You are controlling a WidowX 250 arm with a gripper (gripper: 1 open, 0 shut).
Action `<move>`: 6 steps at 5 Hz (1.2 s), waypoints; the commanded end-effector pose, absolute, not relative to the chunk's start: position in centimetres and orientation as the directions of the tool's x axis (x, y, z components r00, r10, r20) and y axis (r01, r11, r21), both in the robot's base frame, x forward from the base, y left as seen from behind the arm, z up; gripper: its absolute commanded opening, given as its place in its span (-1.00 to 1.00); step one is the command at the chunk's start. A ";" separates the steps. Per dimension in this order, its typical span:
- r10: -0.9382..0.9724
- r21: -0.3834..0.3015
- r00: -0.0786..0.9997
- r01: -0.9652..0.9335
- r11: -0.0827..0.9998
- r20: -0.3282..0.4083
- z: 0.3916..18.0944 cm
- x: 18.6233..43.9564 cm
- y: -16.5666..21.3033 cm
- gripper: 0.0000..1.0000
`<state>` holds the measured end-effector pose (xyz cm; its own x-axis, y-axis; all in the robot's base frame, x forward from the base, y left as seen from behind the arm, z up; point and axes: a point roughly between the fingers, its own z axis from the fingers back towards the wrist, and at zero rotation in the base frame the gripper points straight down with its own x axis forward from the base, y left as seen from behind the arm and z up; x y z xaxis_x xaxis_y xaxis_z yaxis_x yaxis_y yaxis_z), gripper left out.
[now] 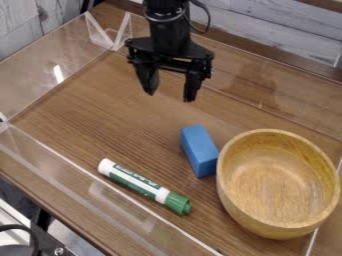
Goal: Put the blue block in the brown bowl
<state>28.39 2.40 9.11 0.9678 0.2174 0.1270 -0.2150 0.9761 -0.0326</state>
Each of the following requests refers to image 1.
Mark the green white marker pen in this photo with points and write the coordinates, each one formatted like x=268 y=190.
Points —
x=177 y=202

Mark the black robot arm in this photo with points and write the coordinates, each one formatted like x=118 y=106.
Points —
x=169 y=48

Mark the blue foam block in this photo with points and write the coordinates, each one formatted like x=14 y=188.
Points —
x=201 y=150

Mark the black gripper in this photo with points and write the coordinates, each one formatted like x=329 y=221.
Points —
x=149 y=60

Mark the black metal table mount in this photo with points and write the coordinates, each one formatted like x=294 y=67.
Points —
x=50 y=246

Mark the brown wooden bowl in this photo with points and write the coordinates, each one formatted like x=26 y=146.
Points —
x=277 y=182

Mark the clear acrylic tray enclosure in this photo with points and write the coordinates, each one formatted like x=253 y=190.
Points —
x=75 y=109

